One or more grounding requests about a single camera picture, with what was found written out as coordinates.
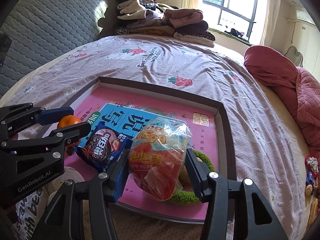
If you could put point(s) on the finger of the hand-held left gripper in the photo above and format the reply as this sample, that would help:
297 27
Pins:
72 132
55 116

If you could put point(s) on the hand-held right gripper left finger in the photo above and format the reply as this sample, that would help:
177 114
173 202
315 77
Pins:
118 182

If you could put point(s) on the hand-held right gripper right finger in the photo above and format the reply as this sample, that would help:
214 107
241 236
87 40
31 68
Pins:
193 172

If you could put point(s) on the small orange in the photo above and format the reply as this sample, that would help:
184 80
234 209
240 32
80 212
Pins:
68 121

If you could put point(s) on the blue cookie packet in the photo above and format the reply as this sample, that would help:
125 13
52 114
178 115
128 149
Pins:
102 147

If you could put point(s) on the red egg toy yellow label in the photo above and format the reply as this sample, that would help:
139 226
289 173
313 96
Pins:
155 160

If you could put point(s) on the grey cardboard box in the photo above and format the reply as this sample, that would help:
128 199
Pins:
228 142

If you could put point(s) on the white plastic bag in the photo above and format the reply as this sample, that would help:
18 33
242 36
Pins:
76 173

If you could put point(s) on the grey quilted headboard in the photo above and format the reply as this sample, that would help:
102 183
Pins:
55 30

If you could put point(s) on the pink strawberry print bedsheet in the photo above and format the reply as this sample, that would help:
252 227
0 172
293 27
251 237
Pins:
162 62

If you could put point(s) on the small colourful toy figure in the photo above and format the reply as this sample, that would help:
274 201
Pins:
311 172

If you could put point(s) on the yellow packet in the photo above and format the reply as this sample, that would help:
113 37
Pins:
313 212

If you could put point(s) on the pink quilted blanket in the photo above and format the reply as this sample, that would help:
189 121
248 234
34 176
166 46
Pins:
287 85

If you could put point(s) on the pile of folded clothes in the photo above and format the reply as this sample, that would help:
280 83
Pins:
155 22

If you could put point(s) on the dark clutter on windowsill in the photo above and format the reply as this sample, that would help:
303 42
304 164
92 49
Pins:
236 33

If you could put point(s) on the window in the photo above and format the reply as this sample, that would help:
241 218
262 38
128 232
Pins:
232 2

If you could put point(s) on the white air conditioner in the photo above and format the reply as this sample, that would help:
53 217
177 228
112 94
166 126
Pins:
303 17

